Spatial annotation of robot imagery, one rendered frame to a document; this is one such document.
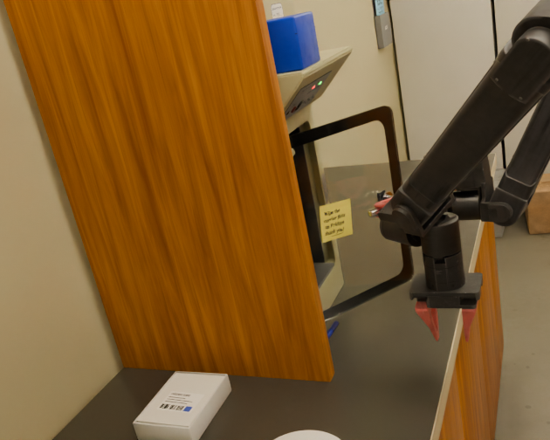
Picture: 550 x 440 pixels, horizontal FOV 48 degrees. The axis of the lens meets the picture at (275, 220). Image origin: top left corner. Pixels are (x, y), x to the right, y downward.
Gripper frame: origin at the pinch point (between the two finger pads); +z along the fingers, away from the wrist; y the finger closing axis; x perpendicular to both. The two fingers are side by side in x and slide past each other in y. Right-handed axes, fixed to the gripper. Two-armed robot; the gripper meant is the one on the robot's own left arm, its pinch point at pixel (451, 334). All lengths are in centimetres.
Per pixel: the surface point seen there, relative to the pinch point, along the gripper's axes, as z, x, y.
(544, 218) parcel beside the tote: 97, -288, -9
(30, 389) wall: 6, 15, 77
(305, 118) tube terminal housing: -29, -41, 34
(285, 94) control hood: -38.4, -14.1, 26.0
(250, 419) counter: 15.3, 5.9, 36.2
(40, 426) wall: 13, 16, 77
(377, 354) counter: 15.3, -16.5, 18.0
